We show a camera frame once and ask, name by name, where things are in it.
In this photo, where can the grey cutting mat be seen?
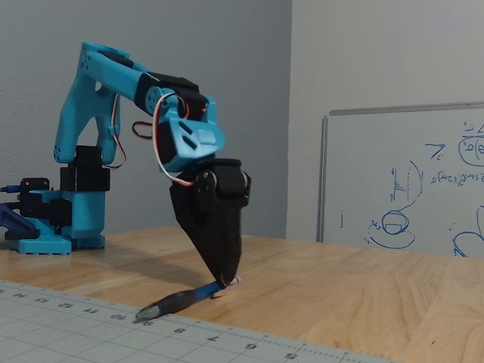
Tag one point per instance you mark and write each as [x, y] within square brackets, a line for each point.
[94, 332]

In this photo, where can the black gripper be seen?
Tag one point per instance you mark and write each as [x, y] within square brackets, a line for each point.
[212, 198]

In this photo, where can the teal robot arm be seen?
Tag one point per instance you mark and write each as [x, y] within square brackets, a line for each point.
[87, 125]

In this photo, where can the blue pen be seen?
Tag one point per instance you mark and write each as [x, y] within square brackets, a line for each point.
[181, 300]

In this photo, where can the dark blue table clamp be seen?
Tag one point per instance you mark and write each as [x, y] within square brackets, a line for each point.
[17, 223]

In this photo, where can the whiteboard with blue drawings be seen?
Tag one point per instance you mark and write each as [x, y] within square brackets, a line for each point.
[408, 177]

